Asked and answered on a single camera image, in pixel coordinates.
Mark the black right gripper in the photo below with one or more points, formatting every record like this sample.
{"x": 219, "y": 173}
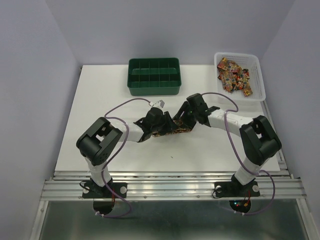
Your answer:
{"x": 185, "y": 107}

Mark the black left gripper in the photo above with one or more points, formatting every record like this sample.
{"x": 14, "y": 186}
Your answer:
{"x": 169, "y": 125}

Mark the paisley flamingo patterned tie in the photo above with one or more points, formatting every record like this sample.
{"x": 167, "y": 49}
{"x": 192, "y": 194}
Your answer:
{"x": 175, "y": 127}

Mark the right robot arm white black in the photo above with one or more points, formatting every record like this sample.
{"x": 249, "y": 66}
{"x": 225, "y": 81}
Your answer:
{"x": 259, "y": 139}

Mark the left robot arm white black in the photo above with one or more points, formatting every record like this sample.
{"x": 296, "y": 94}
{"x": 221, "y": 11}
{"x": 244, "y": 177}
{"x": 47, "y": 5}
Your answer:
{"x": 97, "y": 143}

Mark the green divided plastic tray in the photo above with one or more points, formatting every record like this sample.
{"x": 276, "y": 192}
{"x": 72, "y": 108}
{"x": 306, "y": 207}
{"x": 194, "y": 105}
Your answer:
{"x": 154, "y": 76}

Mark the colourful patterned tie in basket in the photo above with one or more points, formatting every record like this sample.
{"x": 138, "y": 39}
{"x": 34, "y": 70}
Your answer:
{"x": 233, "y": 77}

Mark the white perforated plastic basket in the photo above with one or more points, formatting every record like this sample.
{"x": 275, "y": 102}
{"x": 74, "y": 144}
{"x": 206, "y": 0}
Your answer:
{"x": 245, "y": 61}

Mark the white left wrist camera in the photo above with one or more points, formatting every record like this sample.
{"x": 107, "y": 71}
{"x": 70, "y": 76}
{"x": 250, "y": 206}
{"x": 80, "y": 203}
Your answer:
{"x": 159, "y": 104}

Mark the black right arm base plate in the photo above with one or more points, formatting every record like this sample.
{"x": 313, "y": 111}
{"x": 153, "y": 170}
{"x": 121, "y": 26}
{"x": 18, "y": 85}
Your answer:
{"x": 228, "y": 189}

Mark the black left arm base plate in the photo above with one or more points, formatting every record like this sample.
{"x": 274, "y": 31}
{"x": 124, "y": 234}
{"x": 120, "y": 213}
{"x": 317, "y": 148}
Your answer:
{"x": 90, "y": 190}

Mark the aluminium mounting rail frame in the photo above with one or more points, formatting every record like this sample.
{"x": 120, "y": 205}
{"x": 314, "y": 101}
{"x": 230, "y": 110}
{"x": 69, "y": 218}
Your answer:
{"x": 179, "y": 201}

